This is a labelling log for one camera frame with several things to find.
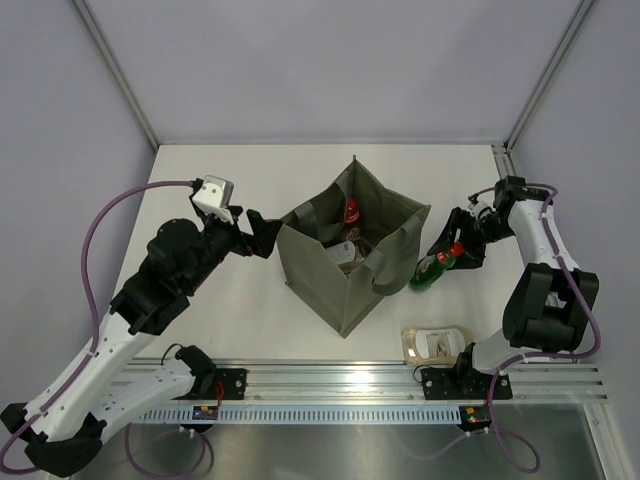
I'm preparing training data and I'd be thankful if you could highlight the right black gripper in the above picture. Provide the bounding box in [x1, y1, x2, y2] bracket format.
[427, 207, 515, 271]

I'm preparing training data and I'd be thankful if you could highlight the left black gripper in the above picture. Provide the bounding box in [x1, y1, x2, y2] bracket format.
[182, 206, 281, 294]

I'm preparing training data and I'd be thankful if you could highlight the green bottle red cap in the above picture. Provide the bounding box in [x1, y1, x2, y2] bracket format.
[409, 242, 465, 292]

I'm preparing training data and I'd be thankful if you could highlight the red dish soap bottle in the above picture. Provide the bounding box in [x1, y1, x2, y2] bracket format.
[344, 197, 360, 226]

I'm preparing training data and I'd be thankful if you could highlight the clear beige refill pouch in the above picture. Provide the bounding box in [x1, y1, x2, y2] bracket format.
[340, 225, 371, 275]
[401, 326, 473, 367]

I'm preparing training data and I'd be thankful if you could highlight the olive green canvas bag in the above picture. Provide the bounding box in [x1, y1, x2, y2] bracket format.
[277, 160, 431, 338]

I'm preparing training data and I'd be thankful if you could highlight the white bottle black cap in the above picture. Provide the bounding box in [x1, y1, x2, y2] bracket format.
[325, 240, 357, 266]

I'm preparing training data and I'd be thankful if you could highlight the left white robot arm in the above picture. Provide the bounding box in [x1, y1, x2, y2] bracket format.
[1, 210, 282, 477]

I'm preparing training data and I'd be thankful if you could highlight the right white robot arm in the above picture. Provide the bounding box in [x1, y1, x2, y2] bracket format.
[414, 176, 601, 400]

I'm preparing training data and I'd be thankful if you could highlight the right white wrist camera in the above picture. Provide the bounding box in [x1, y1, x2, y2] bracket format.
[468, 196, 493, 219]

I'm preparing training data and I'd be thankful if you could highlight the right aluminium frame post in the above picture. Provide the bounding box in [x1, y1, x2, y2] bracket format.
[503, 0, 600, 154]

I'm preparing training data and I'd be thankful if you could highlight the aluminium frame post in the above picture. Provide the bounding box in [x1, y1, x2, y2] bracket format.
[503, 0, 600, 154]
[69, 0, 161, 153]

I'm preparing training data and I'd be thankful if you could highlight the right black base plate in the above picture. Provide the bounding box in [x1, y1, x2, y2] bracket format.
[419, 366, 493, 401]

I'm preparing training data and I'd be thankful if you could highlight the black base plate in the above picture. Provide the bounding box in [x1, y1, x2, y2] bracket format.
[199, 368, 248, 401]
[419, 366, 493, 401]

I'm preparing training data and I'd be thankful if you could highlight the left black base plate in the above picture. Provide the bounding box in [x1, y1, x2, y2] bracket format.
[199, 368, 248, 401]

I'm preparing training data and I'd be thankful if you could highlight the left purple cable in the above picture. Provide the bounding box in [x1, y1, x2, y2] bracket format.
[0, 179, 214, 476]

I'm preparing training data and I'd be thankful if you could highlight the aluminium front rail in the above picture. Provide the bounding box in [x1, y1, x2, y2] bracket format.
[114, 357, 610, 407]

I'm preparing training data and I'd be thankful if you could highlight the white slotted cable duct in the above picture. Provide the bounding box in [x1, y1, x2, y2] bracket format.
[135, 404, 462, 425]

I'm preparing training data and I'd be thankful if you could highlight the left aluminium frame post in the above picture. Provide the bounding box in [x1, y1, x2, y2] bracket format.
[69, 0, 161, 153]

